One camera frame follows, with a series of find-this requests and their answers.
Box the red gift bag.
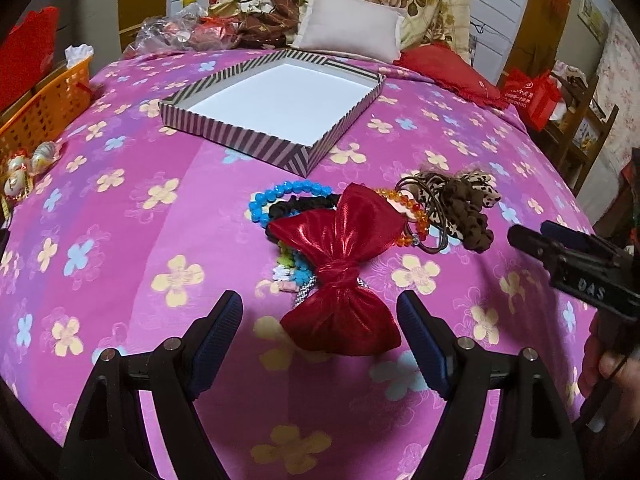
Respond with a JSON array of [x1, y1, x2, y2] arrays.
[[0, 6, 60, 110]]

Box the red cushion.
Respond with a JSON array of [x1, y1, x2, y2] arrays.
[[394, 44, 509, 110]]

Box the blue bead bracelet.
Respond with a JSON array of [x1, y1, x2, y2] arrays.
[[247, 179, 334, 226]]

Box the santa plush toy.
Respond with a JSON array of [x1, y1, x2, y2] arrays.
[[208, 0, 241, 18]]

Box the clear plastic bag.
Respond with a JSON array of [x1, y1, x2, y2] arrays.
[[122, 2, 240, 58]]

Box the white tissue paper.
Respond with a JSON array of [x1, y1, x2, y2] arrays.
[[64, 44, 94, 70]]

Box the wooden chair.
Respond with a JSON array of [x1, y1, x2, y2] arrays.
[[528, 73, 620, 196]]

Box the orange bead bracelet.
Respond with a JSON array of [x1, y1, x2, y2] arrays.
[[374, 186, 432, 250]]

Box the leopard print bow scrunchie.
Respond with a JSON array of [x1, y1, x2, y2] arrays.
[[397, 169, 501, 254]]

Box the orange plastic basket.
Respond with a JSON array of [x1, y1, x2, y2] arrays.
[[1, 56, 93, 160]]

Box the black scrunchie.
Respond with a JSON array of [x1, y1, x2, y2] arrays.
[[267, 194, 341, 223]]

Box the red satin bow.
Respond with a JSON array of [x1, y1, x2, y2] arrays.
[[268, 183, 407, 356]]

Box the silver white hair tie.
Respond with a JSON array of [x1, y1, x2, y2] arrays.
[[292, 276, 371, 309]]

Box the grey white pillow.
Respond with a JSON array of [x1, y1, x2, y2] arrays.
[[292, 0, 405, 63]]

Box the striped shallow cardboard box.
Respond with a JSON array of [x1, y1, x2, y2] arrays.
[[158, 49, 385, 177]]

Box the pink floral bedspread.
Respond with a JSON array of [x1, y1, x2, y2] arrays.
[[1, 50, 593, 479]]

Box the foil wrapped egg ornaments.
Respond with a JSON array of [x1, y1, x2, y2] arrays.
[[2, 141, 61, 202]]

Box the right hand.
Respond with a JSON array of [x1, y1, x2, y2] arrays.
[[578, 313, 640, 426]]

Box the colourful flower bead bracelet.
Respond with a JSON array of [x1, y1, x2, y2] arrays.
[[271, 242, 317, 295]]

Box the red shopping bag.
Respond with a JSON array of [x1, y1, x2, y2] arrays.
[[501, 68, 562, 132]]

